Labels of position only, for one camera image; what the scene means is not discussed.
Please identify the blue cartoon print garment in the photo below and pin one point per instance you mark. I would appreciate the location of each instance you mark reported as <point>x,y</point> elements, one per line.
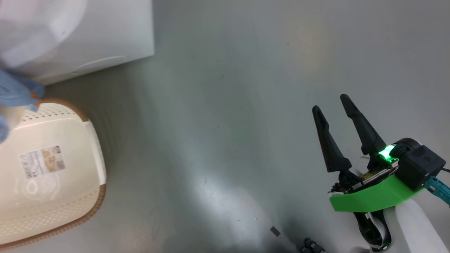
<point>14,91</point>

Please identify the basket product sticker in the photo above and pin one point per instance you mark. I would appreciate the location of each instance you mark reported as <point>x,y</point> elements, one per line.
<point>42,161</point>

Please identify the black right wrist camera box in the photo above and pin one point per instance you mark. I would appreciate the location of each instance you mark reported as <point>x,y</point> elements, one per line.
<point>420,163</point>

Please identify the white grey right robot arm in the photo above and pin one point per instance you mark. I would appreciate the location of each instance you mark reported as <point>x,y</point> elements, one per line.
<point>415,228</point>

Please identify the black knobbed robot base part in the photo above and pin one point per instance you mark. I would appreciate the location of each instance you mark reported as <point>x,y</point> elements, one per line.
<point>313,246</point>

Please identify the round white filter cover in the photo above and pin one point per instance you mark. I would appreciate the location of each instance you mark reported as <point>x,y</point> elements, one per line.
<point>102,62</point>

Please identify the cream perforated laundry basket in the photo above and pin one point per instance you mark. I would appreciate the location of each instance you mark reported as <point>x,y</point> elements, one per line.
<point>52,196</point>

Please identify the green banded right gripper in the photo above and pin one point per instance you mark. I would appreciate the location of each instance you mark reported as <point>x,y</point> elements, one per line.
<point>372,196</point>

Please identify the small grey tape piece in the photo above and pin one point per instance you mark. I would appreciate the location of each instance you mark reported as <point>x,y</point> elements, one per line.
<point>275,231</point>

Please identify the white washing machine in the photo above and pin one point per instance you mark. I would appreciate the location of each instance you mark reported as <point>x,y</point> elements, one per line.
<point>112,31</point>

